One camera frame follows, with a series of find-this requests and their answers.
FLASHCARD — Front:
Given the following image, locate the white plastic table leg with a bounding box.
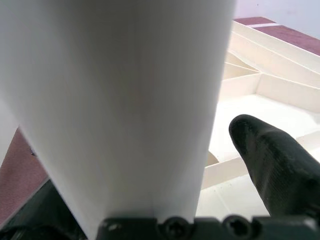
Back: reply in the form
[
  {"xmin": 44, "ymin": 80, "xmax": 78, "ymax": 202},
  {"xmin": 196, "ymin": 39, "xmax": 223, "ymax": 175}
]
[{"xmin": 0, "ymin": 0, "xmax": 238, "ymax": 240}]

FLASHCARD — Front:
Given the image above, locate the long white cloth strap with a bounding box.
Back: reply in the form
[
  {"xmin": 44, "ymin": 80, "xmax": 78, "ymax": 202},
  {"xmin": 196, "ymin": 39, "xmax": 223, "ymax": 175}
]
[{"xmin": 249, "ymin": 22, "xmax": 279, "ymax": 28}]

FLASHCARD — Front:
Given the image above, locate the mauve tablecloth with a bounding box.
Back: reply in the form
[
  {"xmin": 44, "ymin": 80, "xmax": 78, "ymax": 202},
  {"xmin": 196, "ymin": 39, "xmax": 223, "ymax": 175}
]
[{"xmin": 0, "ymin": 16, "xmax": 320, "ymax": 218}]

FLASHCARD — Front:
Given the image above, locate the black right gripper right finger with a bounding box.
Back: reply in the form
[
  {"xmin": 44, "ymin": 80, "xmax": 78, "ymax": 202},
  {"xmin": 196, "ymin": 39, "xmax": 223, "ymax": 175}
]
[{"xmin": 228, "ymin": 113, "xmax": 320, "ymax": 218}]

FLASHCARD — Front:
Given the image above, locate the white plastic children table top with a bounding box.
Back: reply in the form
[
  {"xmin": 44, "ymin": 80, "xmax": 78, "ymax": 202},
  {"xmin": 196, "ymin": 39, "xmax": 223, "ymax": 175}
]
[{"xmin": 194, "ymin": 19, "xmax": 320, "ymax": 218}]

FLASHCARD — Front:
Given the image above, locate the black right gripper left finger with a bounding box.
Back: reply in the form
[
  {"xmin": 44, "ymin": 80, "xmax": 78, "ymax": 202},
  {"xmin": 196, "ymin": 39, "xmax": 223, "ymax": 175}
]
[{"xmin": 0, "ymin": 179, "xmax": 93, "ymax": 240}]

